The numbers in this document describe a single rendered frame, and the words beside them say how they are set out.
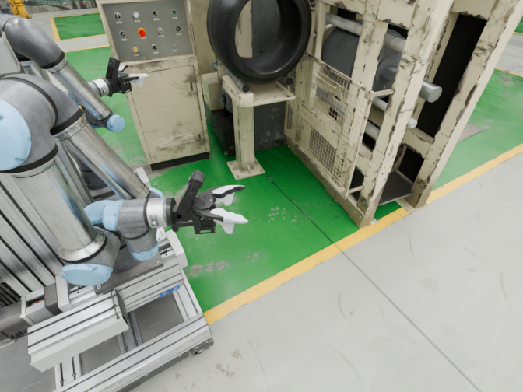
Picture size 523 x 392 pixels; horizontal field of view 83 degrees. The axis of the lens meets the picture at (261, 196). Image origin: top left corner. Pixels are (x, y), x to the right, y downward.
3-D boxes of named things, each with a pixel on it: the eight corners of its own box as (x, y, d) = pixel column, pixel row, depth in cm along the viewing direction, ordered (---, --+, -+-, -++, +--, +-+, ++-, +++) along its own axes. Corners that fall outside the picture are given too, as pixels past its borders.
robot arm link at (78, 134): (7, 71, 66) (145, 208, 98) (-23, 91, 58) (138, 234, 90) (47, 49, 64) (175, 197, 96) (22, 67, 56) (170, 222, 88)
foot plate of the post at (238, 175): (226, 162, 267) (226, 159, 265) (254, 156, 275) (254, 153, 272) (236, 180, 249) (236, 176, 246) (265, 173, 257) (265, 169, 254)
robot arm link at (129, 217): (117, 217, 80) (106, 194, 74) (158, 215, 80) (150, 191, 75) (108, 239, 74) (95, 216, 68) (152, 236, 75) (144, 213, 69)
